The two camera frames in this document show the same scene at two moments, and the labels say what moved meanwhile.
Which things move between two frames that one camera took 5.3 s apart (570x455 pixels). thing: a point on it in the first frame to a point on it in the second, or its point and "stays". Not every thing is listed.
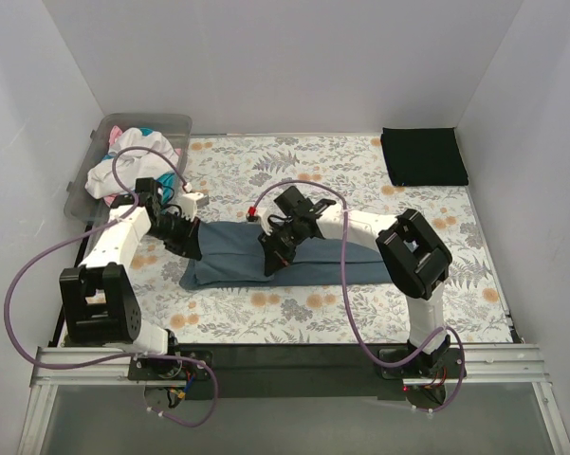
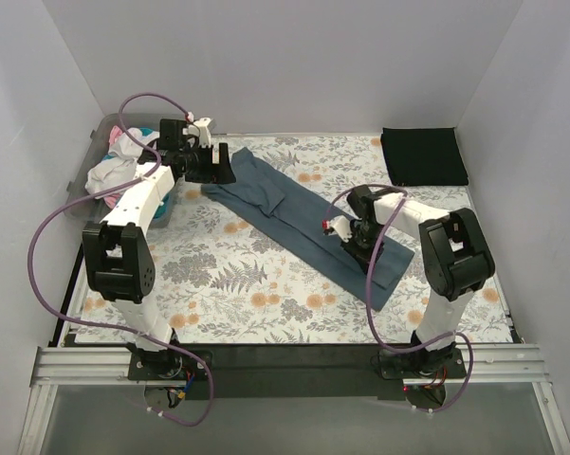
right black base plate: x=438 y=364 stays
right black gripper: x=275 y=249 to x=361 y=243
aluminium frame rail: x=483 y=366 stays
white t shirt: x=135 y=154 stays
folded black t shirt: x=423 y=156 stays
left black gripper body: x=179 y=235 to x=207 y=165
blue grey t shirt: x=231 y=255 to x=290 y=213
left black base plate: x=145 y=368 stays
